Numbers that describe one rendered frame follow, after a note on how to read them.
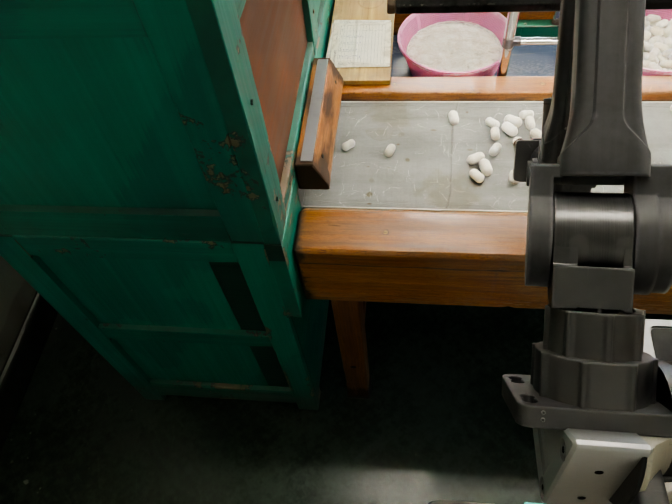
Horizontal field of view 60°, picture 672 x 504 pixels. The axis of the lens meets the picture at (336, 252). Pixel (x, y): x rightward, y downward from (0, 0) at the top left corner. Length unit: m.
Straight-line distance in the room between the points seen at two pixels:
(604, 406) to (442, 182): 0.78
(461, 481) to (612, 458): 1.24
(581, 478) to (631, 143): 0.24
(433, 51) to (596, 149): 1.02
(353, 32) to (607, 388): 1.15
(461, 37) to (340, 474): 1.16
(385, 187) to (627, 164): 0.73
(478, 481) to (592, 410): 1.24
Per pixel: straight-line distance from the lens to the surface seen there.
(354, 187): 1.16
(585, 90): 0.49
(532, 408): 0.44
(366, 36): 1.45
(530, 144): 0.98
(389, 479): 1.67
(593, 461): 0.45
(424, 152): 1.22
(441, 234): 1.06
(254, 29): 0.87
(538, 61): 1.57
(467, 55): 1.46
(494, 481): 1.69
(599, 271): 0.46
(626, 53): 0.50
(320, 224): 1.08
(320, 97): 1.17
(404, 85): 1.33
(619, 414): 0.46
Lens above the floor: 1.63
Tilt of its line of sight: 56 degrees down
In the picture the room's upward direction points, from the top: 9 degrees counter-clockwise
